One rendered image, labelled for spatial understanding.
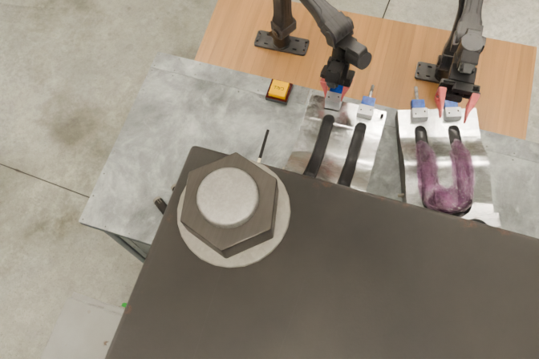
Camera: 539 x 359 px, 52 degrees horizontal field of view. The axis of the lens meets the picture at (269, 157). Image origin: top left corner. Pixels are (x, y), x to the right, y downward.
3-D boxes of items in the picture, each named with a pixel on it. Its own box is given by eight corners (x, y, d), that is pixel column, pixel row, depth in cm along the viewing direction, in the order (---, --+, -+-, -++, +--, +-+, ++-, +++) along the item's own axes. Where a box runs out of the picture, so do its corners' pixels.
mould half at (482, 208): (395, 117, 193) (399, 102, 182) (472, 115, 191) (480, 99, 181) (407, 260, 173) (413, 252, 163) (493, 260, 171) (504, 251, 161)
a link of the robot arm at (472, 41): (489, 54, 143) (496, 16, 147) (455, 47, 144) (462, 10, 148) (477, 77, 153) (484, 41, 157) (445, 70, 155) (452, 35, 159)
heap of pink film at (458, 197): (411, 140, 182) (415, 130, 175) (466, 139, 181) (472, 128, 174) (418, 216, 172) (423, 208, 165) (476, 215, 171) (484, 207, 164)
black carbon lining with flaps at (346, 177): (323, 115, 187) (324, 102, 178) (370, 127, 184) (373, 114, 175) (293, 210, 174) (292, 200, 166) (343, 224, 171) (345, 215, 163)
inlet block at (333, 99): (334, 75, 191) (334, 66, 186) (349, 78, 190) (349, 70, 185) (324, 107, 186) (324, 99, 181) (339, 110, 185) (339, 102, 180)
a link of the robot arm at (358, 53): (377, 58, 169) (372, 28, 160) (357, 75, 167) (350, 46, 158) (350, 43, 176) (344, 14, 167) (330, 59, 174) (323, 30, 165)
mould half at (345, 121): (311, 106, 197) (311, 86, 184) (383, 123, 192) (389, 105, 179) (268, 238, 179) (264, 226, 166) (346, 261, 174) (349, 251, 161)
